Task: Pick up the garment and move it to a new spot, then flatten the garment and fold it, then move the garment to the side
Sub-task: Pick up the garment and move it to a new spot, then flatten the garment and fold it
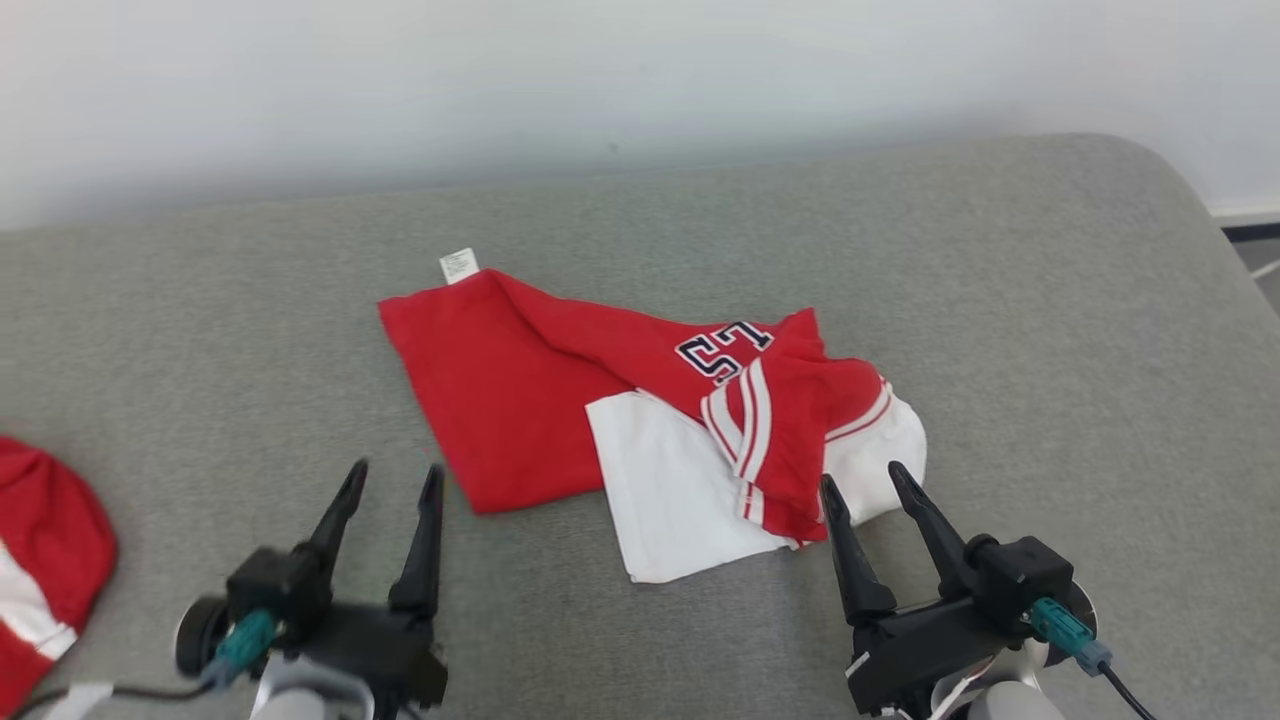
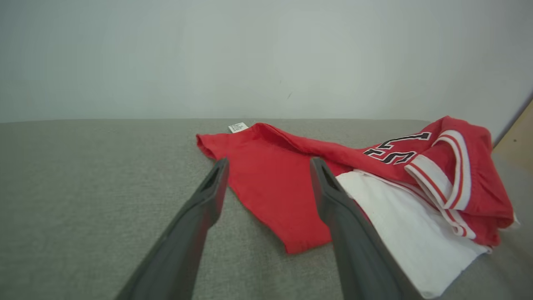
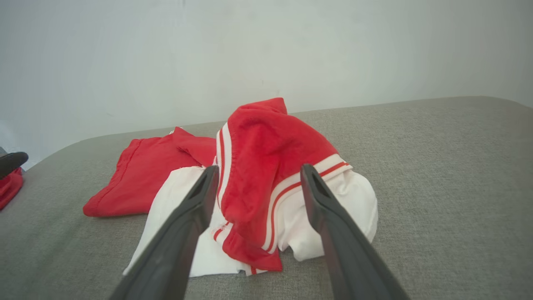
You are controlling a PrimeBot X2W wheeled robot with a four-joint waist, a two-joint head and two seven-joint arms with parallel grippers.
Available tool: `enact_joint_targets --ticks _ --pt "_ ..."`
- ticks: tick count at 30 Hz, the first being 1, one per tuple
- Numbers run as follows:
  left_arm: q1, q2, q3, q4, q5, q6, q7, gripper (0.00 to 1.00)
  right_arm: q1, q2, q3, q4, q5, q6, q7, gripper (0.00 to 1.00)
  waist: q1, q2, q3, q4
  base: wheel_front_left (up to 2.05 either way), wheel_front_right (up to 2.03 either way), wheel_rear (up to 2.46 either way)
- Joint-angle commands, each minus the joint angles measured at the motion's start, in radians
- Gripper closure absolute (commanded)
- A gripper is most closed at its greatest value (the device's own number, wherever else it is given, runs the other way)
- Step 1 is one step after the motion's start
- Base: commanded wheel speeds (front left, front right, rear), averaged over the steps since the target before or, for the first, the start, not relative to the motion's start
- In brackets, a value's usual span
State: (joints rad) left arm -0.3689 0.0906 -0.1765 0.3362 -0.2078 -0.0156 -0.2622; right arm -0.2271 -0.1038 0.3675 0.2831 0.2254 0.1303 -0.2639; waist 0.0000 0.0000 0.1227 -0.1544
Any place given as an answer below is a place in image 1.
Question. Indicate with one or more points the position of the white wall baseboard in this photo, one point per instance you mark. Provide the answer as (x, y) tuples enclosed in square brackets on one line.
[(1245, 208)]

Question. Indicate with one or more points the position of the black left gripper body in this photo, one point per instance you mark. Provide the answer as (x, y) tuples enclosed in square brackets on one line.
[(380, 645)]

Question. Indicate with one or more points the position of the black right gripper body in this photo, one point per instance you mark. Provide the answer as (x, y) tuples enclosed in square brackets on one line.
[(920, 650)]

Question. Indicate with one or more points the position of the red white basketball jersey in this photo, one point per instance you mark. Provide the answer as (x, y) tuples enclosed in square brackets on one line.
[(500, 400)]

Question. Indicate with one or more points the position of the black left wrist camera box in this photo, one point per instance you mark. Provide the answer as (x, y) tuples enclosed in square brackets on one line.
[(275, 585)]

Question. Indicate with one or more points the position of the red white crumpled jersey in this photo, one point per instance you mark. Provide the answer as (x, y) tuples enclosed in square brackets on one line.
[(50, 530)]

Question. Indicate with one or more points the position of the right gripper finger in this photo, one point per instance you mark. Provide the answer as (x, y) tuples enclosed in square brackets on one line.
[(855, 570), (935, 535)]

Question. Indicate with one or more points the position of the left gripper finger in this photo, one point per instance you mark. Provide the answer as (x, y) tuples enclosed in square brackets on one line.
[(338, 520), (424, 550)]

